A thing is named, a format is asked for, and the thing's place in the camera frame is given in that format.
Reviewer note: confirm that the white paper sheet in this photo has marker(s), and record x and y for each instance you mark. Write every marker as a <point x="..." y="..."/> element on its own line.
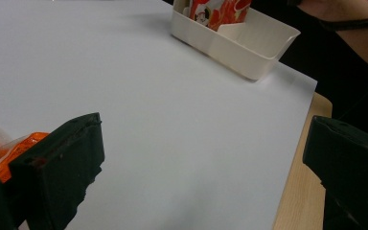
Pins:
<point x="172" y="127"/>

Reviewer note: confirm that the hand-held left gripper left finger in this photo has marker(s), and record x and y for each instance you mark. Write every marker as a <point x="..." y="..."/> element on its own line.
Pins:
<point x="54" y="172"/>

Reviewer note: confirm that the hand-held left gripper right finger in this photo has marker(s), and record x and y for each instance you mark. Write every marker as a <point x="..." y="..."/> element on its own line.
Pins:
<point x="354" y="172"/>

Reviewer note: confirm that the red and black snack packet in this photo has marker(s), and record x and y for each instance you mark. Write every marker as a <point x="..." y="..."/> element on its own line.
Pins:
<point x="223" y="12"/>

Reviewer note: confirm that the white divided plastic container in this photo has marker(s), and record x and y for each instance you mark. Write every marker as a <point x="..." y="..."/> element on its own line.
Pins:
<point x="246" y="51"/>

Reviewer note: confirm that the orange snack packet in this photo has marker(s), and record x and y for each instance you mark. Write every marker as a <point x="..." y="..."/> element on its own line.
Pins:
<point x="0" y="156"/>

